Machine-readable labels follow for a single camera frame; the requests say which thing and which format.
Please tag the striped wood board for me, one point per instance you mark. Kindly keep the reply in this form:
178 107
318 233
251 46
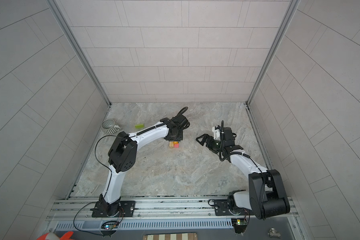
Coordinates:
177 236

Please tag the grey slotted cable duct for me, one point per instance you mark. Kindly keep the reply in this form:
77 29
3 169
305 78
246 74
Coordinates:
152 224

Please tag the small metal clamp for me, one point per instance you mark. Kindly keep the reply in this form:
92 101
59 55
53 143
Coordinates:
273 233

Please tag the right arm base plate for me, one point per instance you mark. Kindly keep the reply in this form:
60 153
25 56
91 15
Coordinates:
222 207

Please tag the red white object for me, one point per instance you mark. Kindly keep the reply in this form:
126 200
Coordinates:
53 236

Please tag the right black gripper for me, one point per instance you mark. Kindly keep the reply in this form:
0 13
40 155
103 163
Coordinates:
206 137

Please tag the right green circuit board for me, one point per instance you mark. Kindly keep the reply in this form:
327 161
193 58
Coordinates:
239 225

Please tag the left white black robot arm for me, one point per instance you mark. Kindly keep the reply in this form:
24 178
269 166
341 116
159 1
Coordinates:
122 157

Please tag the green circuit board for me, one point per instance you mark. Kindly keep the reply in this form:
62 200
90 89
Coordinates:
110 226
239 225

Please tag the lime green long block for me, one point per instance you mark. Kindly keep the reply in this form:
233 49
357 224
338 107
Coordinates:
139 126

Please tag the left green circuit board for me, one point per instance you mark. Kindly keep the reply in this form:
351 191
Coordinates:
110 226

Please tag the aluminium mounting rail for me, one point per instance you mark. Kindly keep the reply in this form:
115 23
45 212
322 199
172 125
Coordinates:
146 208

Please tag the grey ribbed ceramic mug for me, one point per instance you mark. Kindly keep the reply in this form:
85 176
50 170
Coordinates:
109 127

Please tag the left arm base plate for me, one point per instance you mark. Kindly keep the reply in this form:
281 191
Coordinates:
126 208

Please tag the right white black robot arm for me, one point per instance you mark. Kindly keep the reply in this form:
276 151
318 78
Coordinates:
266 196

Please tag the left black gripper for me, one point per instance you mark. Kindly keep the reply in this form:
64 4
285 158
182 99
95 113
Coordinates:
180 139

